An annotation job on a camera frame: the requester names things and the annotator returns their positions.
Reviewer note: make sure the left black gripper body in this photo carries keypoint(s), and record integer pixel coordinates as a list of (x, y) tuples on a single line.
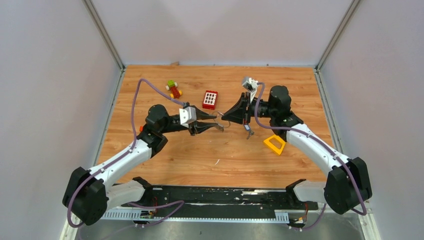
[(190, 127)]

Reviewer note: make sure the silver keyring with keys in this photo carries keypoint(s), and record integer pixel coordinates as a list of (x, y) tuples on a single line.
[(222, 124)]

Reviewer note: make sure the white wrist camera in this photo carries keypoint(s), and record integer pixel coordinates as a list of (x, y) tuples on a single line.
[(187, 116), (251, 85)]

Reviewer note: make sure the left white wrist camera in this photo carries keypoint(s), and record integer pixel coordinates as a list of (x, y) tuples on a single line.
[(187, 116)]

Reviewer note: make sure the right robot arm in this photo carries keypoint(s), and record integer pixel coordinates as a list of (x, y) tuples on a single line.
[(347, 185)]

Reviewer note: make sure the red window toy brick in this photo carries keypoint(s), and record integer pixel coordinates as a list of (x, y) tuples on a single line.
[(210, 100)]

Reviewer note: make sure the colourful toy brick car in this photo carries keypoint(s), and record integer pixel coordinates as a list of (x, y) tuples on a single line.
[(172, 87)]

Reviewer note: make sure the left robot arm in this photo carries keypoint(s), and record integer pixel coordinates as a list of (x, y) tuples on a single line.
[(92, 192)]

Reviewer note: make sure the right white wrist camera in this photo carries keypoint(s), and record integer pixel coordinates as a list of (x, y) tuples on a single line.
[(251, 85)]

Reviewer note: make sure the blue tagged key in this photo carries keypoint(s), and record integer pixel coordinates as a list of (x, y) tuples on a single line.
[(249, 130)]

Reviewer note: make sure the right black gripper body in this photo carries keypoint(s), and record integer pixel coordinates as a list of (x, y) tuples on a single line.
[(250, 108)]

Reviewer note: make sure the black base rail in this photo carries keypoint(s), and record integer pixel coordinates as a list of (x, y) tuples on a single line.
[(202, 202)]

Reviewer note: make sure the yellow triangular plastic piece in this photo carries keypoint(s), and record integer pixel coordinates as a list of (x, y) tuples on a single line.
[(275, 143)]

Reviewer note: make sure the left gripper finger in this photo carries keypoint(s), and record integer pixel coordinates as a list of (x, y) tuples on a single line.
[(201, 115), (200, 127)]

